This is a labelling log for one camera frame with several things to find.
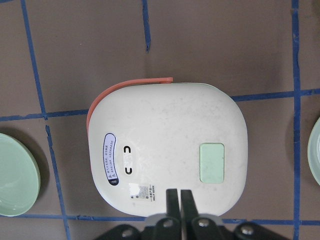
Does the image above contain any green plate far side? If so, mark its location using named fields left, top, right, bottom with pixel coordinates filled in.
left=0, top=133, right=41, bottom=217

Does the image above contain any green plate near potato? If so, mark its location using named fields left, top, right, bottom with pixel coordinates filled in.
left=307, top=118, right=320, bottom=185

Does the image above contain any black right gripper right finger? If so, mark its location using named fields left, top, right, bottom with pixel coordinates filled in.
left=180, top=189, right=199, bottom=218

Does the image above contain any white rice cooker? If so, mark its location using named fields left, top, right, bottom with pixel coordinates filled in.
left=86, top=77, right=248, bottom=217

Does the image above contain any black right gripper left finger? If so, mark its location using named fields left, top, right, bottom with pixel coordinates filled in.
left=165, top=189, right=181, bottom=218

